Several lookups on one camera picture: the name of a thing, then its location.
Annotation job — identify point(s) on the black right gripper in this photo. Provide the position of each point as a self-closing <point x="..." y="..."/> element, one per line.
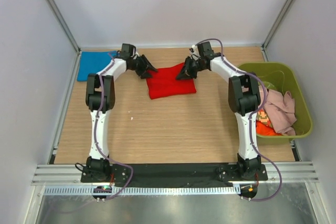
<point x="186" y="73"/>

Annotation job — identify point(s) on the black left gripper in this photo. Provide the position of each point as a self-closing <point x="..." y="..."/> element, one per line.
<point x="146" y="66"/>

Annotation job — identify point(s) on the red t-shirt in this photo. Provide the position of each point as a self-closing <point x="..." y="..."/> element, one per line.
<point x="163" y="83"/>

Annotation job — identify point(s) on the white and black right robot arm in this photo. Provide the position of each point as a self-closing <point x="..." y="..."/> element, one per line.
<point x="243" y="99"/>

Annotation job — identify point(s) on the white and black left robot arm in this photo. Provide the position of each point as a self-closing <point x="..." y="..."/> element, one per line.
<point x="100" y="100"/>

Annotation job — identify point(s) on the folded blue t-shirt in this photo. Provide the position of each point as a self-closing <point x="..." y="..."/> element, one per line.
<point x="93" y="62"/>

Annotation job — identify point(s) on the white printed t-shirt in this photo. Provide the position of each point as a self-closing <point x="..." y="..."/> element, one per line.
<point x="262" y="117"/>

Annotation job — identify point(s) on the orange t-shirt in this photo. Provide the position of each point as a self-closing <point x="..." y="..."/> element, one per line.
<point x="264" y="130"/>

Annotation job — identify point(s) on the olive green plastic bin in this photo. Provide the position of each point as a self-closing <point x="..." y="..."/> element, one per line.
<point x="280" y="77"/>

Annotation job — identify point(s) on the pink t-shirt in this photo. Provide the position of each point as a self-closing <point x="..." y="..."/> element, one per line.
<point x="280" y="109"/>

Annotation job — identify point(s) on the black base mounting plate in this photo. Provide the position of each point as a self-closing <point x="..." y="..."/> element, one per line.
<point x="191" y="175"/>

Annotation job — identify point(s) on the white slotted cable duct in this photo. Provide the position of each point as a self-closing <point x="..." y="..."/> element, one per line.
<point x="104" y="190"/>

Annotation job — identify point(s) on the aluminium front rail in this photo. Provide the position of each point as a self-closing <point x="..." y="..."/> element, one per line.
<point x="287" y="172"/>

